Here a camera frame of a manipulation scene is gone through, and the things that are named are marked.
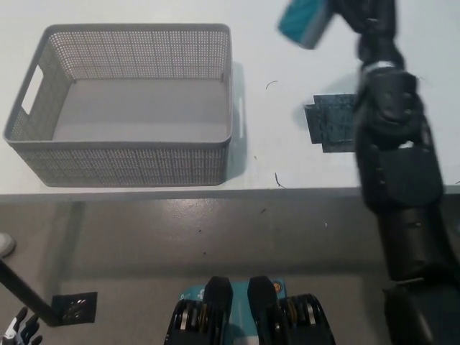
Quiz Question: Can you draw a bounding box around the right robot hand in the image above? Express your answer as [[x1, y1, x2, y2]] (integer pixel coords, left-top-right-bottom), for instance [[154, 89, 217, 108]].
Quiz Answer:
[[325, 0, 406, 70]]

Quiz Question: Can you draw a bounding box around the robot torso black teal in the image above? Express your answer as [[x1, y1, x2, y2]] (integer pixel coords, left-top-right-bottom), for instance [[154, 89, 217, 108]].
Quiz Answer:
[[165, 275, 337, 345]]

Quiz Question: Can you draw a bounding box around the black perforated foot plate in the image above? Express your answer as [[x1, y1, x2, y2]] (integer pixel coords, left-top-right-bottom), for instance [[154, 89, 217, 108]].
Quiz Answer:
[[51, 291, 98, 326]]

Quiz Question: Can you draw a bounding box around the black metal table leg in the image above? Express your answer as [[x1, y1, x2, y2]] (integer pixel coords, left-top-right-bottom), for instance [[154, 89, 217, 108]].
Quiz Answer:
[[0, 259, 60, 327]]

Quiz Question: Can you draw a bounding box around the white shoe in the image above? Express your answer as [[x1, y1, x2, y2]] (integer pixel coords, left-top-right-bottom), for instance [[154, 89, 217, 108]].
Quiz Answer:
[[0, 232, 17, 257]]

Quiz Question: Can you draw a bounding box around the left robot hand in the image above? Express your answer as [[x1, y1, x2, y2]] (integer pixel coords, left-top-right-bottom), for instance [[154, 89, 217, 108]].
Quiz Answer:
[[0, 306, 44, 345]]

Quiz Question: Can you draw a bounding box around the black tape patch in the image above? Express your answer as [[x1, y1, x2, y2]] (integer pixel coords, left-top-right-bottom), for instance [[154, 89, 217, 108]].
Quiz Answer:
[[303, 93, 362, 155]]

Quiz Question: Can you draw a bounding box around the grey perforated plastic basket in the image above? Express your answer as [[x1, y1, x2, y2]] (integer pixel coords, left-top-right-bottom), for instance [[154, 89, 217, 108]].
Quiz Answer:
[[2, 23, 234, 188]]

